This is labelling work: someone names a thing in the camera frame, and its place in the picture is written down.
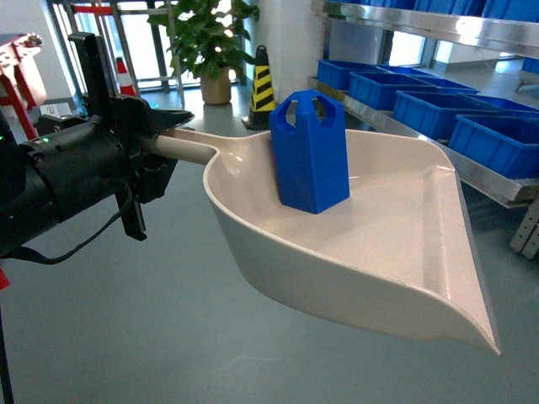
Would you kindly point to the steel shelf rack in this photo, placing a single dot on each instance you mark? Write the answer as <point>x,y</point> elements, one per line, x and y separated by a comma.
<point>492,141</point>

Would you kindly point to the beige plastic dustpan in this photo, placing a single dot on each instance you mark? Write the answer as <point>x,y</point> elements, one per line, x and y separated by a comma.
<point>396,257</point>

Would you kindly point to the blue plastic part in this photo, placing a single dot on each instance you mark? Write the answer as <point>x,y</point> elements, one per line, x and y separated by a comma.
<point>309,144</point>

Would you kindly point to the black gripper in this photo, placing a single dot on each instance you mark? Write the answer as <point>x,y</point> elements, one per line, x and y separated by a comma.
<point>73,169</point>

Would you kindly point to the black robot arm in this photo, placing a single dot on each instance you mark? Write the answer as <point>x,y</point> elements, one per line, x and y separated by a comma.
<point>15,232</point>

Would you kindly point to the yellow black striped bollard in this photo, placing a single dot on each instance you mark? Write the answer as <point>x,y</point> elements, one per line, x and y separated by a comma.
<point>262,101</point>

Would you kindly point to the red white traffic cone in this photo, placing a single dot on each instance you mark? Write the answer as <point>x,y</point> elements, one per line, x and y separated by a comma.
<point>124,78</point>

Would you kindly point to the red metal table frame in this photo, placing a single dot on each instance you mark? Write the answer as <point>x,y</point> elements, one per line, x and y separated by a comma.
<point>22,88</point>

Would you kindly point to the green potted plant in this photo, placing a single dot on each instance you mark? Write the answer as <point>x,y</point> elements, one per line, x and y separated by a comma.
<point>207,42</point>

